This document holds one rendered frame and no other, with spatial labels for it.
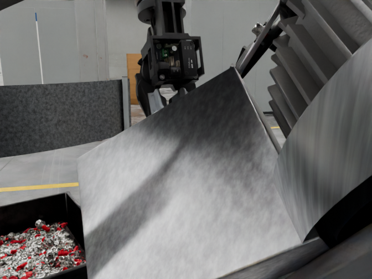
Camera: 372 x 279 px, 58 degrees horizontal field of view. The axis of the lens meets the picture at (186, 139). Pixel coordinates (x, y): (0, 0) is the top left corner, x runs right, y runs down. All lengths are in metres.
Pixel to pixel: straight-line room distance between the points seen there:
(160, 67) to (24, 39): 6.05
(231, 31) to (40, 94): 4.98
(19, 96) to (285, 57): 1.95
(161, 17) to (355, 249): 0.36
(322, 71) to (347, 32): 0.02
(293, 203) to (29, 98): 1.99
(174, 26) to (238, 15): 6.26
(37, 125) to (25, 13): 4.48
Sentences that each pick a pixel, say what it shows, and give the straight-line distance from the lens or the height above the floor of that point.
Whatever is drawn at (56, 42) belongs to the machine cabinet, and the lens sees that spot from 6.37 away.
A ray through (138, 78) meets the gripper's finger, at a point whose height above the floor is 1.06.
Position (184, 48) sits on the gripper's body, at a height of 1.10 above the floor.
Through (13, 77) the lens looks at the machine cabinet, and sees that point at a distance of 6.52.
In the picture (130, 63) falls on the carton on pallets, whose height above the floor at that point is 1.00.
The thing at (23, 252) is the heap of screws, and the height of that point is 0.84.
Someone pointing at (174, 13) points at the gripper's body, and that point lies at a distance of 0.50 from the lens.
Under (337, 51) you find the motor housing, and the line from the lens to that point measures 0.18.
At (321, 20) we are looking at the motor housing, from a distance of 0.18.
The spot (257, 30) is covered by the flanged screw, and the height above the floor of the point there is 1.12.
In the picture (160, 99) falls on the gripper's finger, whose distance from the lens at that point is 0.47.
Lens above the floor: 1.09
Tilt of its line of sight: 14 degrees down
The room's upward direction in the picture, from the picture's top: straight up
